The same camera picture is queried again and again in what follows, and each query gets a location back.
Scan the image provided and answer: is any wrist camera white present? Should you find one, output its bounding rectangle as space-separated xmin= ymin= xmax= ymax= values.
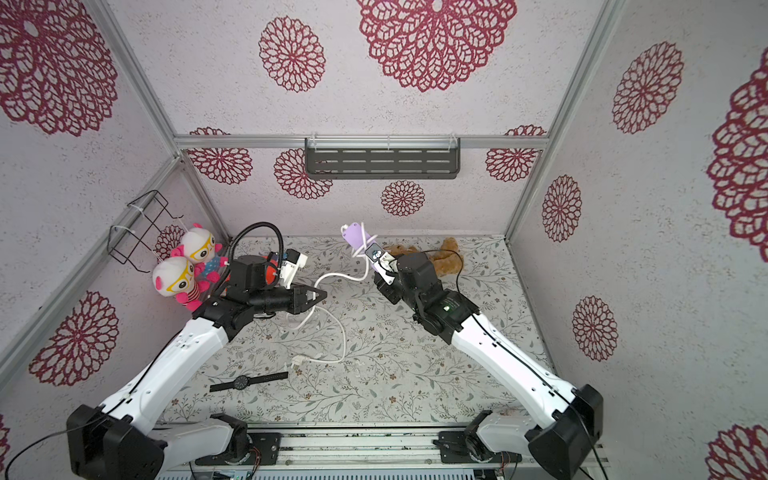
xmin=364 ymin=243 xmax=397 ymax=285
xmin=279 ymin=249 xmax=308 ymax=289

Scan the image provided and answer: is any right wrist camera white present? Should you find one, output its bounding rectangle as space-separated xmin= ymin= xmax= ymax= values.
xmin=364 ymin=243 xmax=397 ymax=285

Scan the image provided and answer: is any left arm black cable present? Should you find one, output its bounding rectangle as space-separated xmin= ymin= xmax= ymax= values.
xmin=223 ymin=221 xmax=286 ymax=283

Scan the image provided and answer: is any lower white pink doll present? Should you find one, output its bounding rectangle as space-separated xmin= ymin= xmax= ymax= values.
xmin=151 ymin=257 xmax=210 ymax=311

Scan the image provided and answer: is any upper white pink doll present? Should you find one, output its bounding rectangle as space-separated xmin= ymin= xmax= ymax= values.
xmin=171 ymin=223 xmax=228 ymax=282

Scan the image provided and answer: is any brown plush toy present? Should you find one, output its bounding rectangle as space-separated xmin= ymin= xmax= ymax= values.
xmin=384 ymin=237 xmax=464 ymax=278

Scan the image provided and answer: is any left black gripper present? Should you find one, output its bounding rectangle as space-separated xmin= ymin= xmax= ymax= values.
xmin=249 ymin=283 xmax=327 ymax=315

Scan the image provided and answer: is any black wrist watch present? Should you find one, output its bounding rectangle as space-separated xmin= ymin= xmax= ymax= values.
xmin=209 ymin=371 xmax=289 ymax=393

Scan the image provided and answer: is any orange clownfish plush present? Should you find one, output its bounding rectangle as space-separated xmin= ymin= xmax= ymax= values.
xmin=264 ymin=252 xmax=280 ymax=285

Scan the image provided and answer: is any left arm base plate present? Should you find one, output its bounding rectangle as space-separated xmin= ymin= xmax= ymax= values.
xmin=194 ymin=432 xmax=283 ymax=467

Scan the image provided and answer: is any dark grey wall shelf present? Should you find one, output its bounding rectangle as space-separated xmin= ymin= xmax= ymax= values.
xmin=304 ymin=136 xmax=461 ymax=180

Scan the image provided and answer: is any white pink doll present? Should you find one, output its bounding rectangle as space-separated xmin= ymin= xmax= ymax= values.
xmin=151 ymin=257 xmax=210 ymax=311
xmin=171 ymin=223 xmax=228 ymax=282

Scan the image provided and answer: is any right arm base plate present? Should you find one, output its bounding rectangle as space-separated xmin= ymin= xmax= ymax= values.
xmin=432 ymin=430 xmax=522 ymax=464

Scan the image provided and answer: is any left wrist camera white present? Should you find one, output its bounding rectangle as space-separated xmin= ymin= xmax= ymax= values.
xmin=279 ymin=249 xmax=308 ymax=289

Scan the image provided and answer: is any white power cord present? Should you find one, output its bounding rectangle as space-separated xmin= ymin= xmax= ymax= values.
xmin=290 ymin=236 xmax=376 ymax=368

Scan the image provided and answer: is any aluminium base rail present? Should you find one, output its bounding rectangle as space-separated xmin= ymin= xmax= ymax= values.
xmin=155 ymin=425 xmax=551 ymax=479

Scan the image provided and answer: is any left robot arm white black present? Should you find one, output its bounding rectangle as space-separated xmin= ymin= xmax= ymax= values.
xmin=66 ymin=249 xmax=327 ymax=479

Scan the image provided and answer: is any black wire basket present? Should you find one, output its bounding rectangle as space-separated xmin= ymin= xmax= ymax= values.
xmin=106 ymin=189 xmax=187 ymax=274

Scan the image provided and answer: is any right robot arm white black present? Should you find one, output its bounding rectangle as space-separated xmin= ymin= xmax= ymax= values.
xmin=365 ymin=246 xmax=604 ymax=479

